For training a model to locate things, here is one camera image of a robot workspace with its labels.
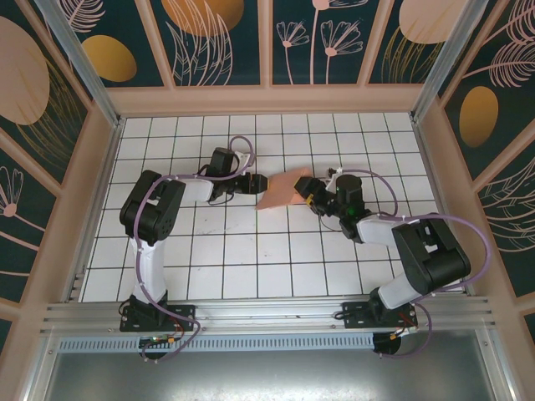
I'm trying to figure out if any pink paper box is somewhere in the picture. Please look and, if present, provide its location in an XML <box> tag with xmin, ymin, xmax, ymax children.
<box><xmin>253</xmin><ymin>167</ymin><xmax>313</xmax><ymax>211</ymax></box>

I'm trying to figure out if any grey metal sheet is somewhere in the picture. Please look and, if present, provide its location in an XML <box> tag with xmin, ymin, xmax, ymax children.
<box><xmin>24</xmin><ymin>329</ymin><xmax>523</xmax><ymax>401</ymax></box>

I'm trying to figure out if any small green circuit board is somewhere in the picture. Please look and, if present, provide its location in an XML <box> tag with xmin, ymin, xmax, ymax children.
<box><xmin>139</xmin><ymin>333</ymin><xmax>179</xmax><ymax>348</ymax></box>

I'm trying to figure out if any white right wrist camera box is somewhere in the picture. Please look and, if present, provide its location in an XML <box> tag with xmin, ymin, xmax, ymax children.
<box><xmin>326</xmin><ymin>165</ymin><xmax>344</xmax><ymax>192</ymax></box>

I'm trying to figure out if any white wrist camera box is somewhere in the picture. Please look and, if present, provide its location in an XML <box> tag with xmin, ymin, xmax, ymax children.
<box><xmin>326</xmin><ymin>165</ymin><xmax>344</xmax><ymax>192</ymax></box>
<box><xmin>232</xmin><ymin>150</ymin><xmax>257</xmax><ymax>175</ymax></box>

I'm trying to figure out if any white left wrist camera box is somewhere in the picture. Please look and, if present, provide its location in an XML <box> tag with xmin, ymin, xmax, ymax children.
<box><xmin>232</xmin><ymin>150</ymin><xmax>257</xmax><ymax>175</ymax></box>

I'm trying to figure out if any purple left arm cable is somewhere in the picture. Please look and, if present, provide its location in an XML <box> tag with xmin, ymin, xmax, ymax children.
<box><xmin>135</xmin><ymin>135</ymin><xmax>256</xmax><ymax>363</ymax></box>

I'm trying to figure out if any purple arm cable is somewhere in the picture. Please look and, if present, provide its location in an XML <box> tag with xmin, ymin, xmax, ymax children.
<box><xmin>340</xmin><ymin>168</ymin><xmax>490</xmax><ymax>360</ymax></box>
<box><xmin>135</xmin><ymin>135</ymin><xmax>256</xmax><ymax>363</ymax></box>

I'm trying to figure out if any aluminium side rail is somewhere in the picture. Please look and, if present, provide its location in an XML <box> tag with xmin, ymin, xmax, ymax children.
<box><xmin>411</xmin><ymin>119</ymin><xmax>477</xmax><ymax>298</ymax></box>
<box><xmin>66</xmin><ymin>119</ymin><xmax>125</xmax><ymax>304</ymax></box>

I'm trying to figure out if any aluminium mounting rail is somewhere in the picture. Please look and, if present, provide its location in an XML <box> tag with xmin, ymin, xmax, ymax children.
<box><xmin>39</xmin><ymin>296</ymin><xmax>499</xmax><ymax>335</ymax></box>

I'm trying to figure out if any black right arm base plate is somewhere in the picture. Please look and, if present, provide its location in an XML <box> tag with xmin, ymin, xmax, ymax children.
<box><xmin>341</xmin><ymin>301</ymin><xmax>419</xmax><ymax>332</ymax></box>

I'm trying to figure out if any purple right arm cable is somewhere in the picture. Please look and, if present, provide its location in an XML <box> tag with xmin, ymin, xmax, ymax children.
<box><xmin>340</xmin><ymin>168</ymin><xmax>490</xmax><ymax>360</ymax></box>

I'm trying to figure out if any grey slotted cable duct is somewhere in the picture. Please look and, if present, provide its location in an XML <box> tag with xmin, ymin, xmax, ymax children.
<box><xmin>57</xmin><ymin>332</ymin><xmax>376</xmax><ymax>353</ymax></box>

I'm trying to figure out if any aluminium corner post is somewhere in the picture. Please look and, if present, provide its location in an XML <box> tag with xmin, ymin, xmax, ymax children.
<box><xmin>33</xmin><ymin>0</ymin><xmax>125</xmax><ymax>129</ymax></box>
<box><xmin>410</xmin><ymin>0</ymin><xmax>488</xmax><ymax>123</ymax></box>

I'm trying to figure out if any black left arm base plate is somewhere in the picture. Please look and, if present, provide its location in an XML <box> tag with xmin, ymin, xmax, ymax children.
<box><xmin>120</xmin><ymin>303</ymin><xmax>197</xmax><ymax>333</ymax></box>

